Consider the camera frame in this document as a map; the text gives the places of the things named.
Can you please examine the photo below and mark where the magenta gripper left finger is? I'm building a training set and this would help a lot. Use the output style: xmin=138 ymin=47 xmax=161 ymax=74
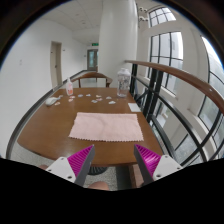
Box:
xmin=46 ymin=145 xmax=95 ymax=186

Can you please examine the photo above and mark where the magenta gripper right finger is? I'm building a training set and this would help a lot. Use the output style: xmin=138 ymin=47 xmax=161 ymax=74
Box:
xmin=134 ymin=144 xmax=182 ymax=185

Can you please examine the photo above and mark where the pink towel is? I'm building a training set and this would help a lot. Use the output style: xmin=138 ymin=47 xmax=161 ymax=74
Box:
xmin=69 ymin=112 xmax=144 ymax=142

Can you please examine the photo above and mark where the wooden handrail with black railing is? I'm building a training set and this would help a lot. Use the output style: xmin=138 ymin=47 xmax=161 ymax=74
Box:
xmin=128 ymin=60 xmax=224 ymax=166

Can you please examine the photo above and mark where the white paper note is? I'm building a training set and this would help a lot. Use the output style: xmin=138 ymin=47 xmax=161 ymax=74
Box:
xmin=128 ymin=103 xmax=140 ymax=112

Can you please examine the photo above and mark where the white spray bottle orange label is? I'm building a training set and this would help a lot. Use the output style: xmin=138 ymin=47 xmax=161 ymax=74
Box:
xmin=66 ymin=78 xmax=73 ymax=96

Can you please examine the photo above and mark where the clear plastic water bottle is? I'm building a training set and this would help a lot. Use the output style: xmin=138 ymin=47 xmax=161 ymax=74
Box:
xmin=117 ymin=68 xmax=131 ymax=97

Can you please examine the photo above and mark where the wooden chair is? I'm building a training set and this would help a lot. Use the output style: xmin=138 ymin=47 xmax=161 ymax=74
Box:
xmin=74 ymin=72 xmax=112 ymax=88

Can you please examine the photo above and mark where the far glass double door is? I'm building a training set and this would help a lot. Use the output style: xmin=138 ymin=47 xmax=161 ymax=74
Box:
xmin=87 ymin=49 xmax=98 ymax=71

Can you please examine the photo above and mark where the grey door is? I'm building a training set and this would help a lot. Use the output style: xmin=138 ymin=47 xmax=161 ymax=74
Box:
xmin=50 ymin=42 xmax=62 ymax=88

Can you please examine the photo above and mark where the white round pillar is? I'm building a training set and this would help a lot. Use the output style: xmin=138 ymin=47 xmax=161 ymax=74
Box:
xmin=98 ymin=0 xmax=138 ymax=88

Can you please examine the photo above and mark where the black table pedestal base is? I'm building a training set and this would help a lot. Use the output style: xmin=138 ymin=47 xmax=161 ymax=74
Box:
xmin=88 ymin=167 xmax=107 ymax=176

